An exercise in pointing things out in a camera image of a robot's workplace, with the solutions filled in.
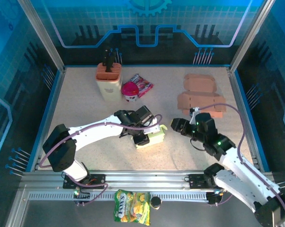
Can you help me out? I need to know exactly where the light green paper box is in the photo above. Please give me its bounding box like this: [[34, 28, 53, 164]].
[[135, 124, 168, 150]]

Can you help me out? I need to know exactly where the orange paper box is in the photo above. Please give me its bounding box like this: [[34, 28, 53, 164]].
[[177, 73, 227, 118]]

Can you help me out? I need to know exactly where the yogurt cup pink lid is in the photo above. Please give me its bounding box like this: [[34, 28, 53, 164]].
[[122, 82, 140, 103]]

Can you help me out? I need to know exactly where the pink snack packet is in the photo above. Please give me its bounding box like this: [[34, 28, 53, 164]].
[[129, 73, 155, 99]]

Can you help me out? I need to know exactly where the beige knife block orange top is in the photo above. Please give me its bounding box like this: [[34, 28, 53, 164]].
[[96, 62, 123, 102]]

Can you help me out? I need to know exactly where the black connector module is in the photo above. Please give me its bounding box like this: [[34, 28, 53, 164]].
[[206, 190, 225, 207], [72, 189, 91, 208]]

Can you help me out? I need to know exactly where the yellow green candy bag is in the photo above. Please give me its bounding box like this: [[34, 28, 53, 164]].
[[113, 189, 151, 225]]

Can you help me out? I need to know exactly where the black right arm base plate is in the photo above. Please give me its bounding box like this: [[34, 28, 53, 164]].
[[188, 174, 219, 190]]

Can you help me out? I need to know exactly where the aluminium front rail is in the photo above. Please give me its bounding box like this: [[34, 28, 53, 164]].
[[21, 169, 275, 190]]

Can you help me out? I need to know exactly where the black handled knife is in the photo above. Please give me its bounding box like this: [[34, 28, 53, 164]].
[[103, 49, 111, 68], [106, 52, 117, 72]]

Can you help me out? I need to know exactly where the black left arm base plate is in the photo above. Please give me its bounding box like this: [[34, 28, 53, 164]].
[[62, 174, 107, 190]]

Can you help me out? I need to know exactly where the slotted grey cable duct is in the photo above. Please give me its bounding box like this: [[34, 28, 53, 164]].
[[28, 192, 209, 202]]

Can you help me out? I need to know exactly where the aluminium frame post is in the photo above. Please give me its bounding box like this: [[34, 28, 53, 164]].
[[17, 0, 67, 73], [229, 0, 276, 74]]

